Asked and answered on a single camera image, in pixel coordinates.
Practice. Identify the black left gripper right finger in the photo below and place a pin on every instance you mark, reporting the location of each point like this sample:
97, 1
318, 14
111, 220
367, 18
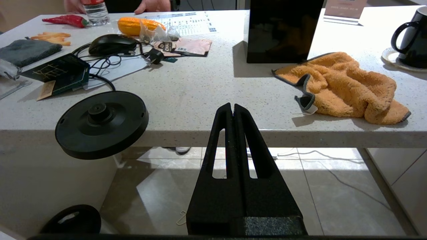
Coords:
267, 200

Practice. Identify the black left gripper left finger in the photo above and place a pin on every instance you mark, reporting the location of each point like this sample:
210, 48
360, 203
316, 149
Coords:
213, 200

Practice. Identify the black round kettle base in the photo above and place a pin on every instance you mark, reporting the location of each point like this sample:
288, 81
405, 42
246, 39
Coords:
100, 126

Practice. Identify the orange fluffy towel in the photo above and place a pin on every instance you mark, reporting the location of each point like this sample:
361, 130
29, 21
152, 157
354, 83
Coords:
347, 86

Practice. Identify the black rounded floor object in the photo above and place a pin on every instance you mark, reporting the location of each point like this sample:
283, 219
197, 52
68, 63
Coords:
73, 220

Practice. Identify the pink flat packet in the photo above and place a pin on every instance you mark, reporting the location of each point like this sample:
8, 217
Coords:
193, 47

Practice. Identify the plain white paper sheet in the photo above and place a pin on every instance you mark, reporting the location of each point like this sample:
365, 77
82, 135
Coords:
110, 69

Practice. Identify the black tissue box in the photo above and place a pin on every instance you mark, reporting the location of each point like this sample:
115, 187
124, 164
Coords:
283, 33

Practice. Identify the printed white menu sheet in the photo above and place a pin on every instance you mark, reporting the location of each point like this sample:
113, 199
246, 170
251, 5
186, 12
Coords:
190, 22

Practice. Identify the black computer mouse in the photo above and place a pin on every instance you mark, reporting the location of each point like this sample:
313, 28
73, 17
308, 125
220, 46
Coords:
112, 44

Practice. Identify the round grey coaster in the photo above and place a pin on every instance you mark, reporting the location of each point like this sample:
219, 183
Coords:
389, 59

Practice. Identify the yellow corn cob toy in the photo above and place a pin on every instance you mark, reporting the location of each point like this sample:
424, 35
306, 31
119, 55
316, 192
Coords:
130, 26

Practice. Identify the dark green card box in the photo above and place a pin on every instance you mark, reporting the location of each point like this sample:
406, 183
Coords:
57, 72

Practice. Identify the person in black shirt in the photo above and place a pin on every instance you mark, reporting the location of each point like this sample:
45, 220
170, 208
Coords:
153, 6

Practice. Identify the beige QR code sign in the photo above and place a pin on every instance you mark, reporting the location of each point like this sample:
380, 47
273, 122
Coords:
345, 8

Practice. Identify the black mug white inside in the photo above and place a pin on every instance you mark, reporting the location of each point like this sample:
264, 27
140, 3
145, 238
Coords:
417, 43

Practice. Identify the clear water bottle red cap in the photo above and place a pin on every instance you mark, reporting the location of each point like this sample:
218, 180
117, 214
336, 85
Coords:
96, 12

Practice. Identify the orange fries toy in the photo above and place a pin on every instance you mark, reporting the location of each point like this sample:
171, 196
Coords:
50, 35

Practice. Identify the red chili pepper toy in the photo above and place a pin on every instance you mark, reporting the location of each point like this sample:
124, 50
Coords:
67, 20

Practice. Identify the dark grey folded cloth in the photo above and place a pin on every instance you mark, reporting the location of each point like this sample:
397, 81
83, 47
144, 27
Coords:
27, 50

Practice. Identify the crumpled clear plastic bag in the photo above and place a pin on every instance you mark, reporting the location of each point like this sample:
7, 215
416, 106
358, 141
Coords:
7, 69

